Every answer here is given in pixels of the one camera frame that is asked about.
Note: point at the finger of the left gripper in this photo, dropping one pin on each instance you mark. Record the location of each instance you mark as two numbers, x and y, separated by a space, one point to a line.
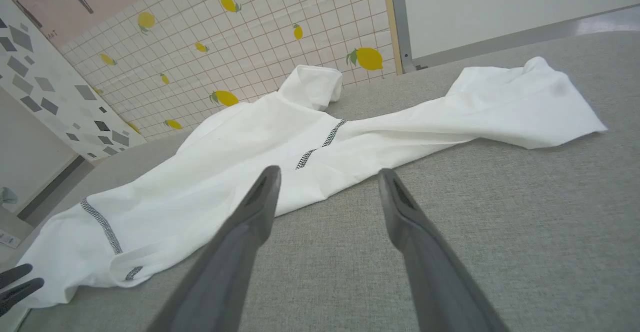
22 292
17 271

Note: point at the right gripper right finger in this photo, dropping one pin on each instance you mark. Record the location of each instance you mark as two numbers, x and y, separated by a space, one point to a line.
435 272

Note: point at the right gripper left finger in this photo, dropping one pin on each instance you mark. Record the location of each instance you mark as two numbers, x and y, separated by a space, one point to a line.
225 262

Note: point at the white garment with LUCKY label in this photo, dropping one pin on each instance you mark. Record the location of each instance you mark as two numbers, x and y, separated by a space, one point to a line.
240 142

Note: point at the white panel with grey shapes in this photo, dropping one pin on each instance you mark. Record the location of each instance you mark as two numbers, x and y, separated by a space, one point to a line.
45 87

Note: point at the lemon print grid panel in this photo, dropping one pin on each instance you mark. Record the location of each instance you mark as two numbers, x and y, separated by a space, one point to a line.
260 37

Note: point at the white partition board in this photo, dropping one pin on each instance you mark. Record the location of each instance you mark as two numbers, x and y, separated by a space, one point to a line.
500 2

